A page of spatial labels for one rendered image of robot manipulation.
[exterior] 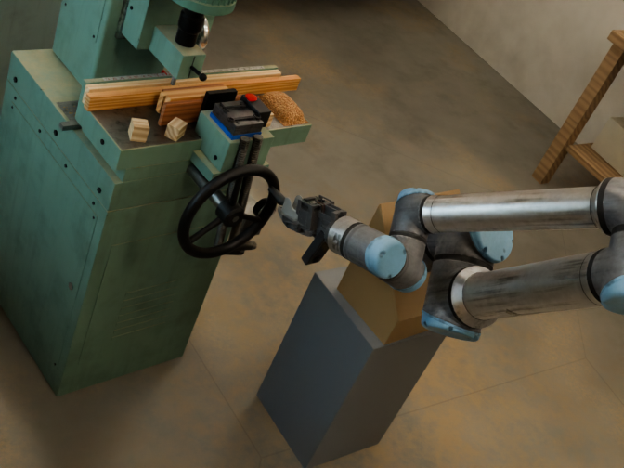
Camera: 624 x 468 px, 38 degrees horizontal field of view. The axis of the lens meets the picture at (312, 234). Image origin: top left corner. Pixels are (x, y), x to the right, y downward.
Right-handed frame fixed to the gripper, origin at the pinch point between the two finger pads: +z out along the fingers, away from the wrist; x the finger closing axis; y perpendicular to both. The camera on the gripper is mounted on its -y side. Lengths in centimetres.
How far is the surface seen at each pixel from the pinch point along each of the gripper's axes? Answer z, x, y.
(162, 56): 33.8, 14.3, 31.6
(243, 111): 13.7, 3.7, 22.0
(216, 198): 10.7, 12.2, 1.9
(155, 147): 20.4, 24.1, 13.4
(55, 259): 52, 33, -27
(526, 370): 0, -135, -89
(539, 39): 145, -324, -2
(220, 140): 13.1, 10.6, 15.6
